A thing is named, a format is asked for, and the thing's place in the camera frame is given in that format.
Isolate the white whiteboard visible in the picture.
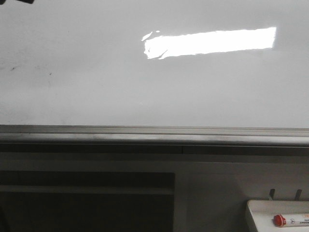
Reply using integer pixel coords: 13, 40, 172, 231
0, 0, 309, 128

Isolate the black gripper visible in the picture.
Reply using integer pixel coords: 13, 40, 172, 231
17, 0, 34, 4

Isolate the red-capped white marker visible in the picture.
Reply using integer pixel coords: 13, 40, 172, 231
273, 214, 309, 227

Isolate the grey aluminium whiteboard ledge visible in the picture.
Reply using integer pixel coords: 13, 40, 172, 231
0, 125, 309, 147

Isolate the left metal tray hook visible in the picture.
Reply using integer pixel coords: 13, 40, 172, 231
268, 188, 275, 201

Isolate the white plastic tray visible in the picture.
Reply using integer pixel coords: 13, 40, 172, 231
246, 200, 309, 232

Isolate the metal tray hook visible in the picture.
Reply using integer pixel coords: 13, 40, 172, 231
295, 189, 302, 201
268, 188, 275, 201

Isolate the right metal tray hook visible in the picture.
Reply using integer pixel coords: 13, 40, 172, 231
295, 189, 302, 201

